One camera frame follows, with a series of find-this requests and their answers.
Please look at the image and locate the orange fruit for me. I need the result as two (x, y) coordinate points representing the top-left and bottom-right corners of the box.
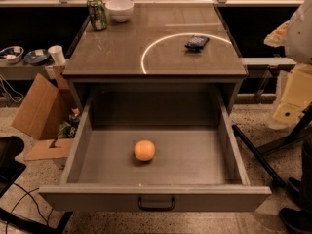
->
(134, 140), (155, 162)

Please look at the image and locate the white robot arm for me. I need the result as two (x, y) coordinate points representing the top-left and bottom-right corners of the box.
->
(264, 0), (312, 130)

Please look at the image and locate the open grey top drawer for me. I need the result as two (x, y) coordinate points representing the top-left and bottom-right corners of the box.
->
(39, 87), (271, 212)

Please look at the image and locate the grey cabinet with counter top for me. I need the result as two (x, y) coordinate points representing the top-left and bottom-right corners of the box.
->
(64, 2), (247, 109)

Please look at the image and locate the white bowl on counter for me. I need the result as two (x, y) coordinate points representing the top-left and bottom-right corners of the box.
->
(105, 0), (134, 22)

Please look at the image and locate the dark blue snack bag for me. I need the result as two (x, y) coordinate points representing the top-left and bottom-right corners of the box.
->
(185, 35), (210, 51)

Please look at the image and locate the green snack bag in box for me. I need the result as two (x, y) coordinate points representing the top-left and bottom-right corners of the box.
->
(58, 108), (81, 139)

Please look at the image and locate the brown cardboard box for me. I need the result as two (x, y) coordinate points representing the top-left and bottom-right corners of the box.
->
(12, 66), (78, 166)

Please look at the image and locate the green soda can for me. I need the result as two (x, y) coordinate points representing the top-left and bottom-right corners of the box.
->
(87, 0), (107, 31)

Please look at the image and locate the white paper cup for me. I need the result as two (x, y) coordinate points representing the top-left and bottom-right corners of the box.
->
(48, 45), (66, 66)

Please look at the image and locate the grey bench at right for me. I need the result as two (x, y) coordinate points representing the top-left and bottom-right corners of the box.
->
(242, 58), (295, 70)

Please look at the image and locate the blue patterned bowl right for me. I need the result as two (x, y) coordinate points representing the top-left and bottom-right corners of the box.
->
(24, 49), (50, 65)

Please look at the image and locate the blue patterned bowl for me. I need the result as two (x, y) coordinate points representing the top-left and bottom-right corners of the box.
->
(0, 46), (24, 64)
(24, 49), (50, 65)

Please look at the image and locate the low grey shelf left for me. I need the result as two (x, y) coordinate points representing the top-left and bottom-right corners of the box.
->
(0, 59), (57, 80)

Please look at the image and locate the blue patterned bowl left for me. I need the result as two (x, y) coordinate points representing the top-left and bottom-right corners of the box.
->
(0, 46), (24, 64)

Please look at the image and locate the black chair at left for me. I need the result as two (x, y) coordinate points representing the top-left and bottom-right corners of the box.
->
(0, 136), (25, 197)

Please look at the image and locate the black shoe near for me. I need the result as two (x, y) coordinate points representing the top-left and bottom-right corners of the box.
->
(279, 208), (312, 234)

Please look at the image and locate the black drawer handle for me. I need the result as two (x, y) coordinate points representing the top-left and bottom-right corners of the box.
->
(137, 197), (176, 212)

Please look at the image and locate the black floor cable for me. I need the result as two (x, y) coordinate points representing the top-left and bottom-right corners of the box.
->
(4, 182), (55, 234)

